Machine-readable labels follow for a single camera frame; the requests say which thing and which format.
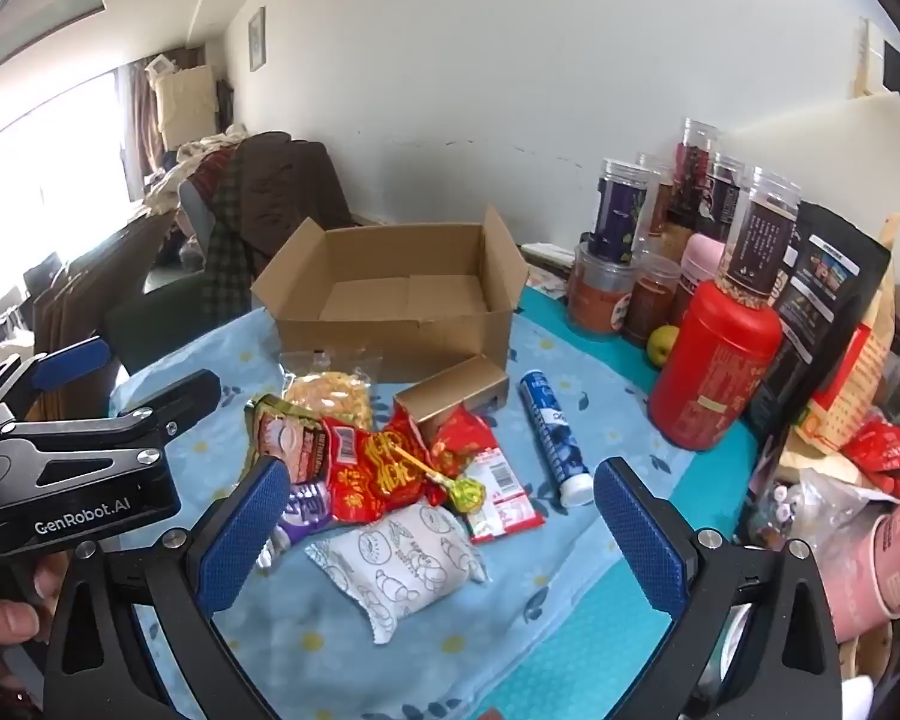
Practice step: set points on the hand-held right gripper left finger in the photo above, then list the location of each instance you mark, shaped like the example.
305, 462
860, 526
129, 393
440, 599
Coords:
240, 540

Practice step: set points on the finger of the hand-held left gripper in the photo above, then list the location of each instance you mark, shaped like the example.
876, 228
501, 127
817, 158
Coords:
180, 397
75, 360

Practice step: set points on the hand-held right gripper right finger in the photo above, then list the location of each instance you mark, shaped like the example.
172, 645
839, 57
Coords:
637, 540

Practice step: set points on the purple snack packet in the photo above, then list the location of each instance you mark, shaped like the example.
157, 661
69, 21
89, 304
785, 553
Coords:
311, 510

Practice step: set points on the pink sausage packet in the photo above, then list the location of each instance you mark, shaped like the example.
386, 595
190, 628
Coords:
285, 439

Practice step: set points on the red white barcode packet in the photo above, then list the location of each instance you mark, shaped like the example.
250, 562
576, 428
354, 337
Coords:
499, 501

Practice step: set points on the red gold-print snack packet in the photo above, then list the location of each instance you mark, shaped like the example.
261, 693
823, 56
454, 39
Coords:
375, 484

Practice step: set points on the clear bag yellow snacks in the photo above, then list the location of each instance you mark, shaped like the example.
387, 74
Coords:
330, 394

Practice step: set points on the white printed snack packet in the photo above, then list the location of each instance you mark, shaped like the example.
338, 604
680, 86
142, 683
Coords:
397, 570

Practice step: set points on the yellow green lollipop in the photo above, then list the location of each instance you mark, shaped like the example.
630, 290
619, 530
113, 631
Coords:
469, 499

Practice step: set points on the shiny red snack packet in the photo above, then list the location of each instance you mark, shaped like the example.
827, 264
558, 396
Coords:
457, 435

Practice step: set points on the person's left hand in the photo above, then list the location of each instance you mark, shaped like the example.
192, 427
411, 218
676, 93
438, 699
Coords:
7, 626

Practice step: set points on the brown wooden boards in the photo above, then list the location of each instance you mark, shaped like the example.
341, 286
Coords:
82, 285

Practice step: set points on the dark green chair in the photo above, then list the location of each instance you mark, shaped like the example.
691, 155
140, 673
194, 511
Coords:
157, 322

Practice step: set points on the blue floral tablecloth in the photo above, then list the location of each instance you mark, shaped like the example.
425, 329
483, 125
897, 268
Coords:
570, 615

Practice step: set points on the blue white tube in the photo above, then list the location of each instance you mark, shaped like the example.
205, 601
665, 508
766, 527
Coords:
551, 427

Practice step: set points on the green plaid cloth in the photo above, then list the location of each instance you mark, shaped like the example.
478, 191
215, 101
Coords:
225, 255

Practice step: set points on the red canister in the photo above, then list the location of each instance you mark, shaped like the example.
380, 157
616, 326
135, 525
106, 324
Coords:
712, 375

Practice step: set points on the grey chair backrest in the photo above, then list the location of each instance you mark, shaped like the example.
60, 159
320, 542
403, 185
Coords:
193, 206

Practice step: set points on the clear plastic bag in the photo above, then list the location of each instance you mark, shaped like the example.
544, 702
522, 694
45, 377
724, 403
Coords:
825, 495

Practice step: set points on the green apple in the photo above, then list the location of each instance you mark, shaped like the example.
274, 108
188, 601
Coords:
664, 345

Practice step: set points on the clear jar red-brown spice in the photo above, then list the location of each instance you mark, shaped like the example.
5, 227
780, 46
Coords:
649, 307

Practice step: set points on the brown jacket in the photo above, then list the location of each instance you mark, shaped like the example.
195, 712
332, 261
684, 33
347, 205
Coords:
285, 187

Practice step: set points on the heap of light clothes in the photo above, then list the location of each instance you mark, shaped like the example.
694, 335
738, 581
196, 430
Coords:
187, 154

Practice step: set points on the clear jar orange powder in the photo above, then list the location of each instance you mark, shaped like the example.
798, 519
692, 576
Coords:
600, 300

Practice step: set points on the small gold cardboard box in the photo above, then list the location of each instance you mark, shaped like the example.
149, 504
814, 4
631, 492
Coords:
442, 390

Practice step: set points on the brown curtain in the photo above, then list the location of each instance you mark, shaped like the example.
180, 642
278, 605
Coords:
139, 120

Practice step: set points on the red packet white print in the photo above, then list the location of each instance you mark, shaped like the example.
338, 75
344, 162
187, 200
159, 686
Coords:
889, 444

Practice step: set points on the cream cushion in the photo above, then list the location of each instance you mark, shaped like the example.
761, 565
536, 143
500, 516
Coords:
184, 101

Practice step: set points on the stack of papers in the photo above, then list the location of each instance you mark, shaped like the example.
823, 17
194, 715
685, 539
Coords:
547, 270

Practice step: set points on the pink bottle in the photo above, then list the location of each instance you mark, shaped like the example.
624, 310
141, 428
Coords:
701, 262

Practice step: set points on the black stand-up pouch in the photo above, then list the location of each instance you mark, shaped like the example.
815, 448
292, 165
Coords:
817, 315

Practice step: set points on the purple label clear jar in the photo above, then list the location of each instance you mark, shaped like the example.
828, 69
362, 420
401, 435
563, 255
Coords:
619, 217

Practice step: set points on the brown label nut jar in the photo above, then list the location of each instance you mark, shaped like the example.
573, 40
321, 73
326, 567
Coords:
761, 240

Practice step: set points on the clear jar brown contents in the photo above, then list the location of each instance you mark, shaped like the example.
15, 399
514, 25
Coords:
661, 202

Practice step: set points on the dark label clear jar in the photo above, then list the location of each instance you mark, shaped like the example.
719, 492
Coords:
724, 199

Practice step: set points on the tall jar red contents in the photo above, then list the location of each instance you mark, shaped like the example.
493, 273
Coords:
694, 172

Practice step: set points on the white foam board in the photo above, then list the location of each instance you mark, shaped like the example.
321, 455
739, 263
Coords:
817, 150

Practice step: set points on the framed wall picture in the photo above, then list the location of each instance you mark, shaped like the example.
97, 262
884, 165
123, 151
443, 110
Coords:
256, 37

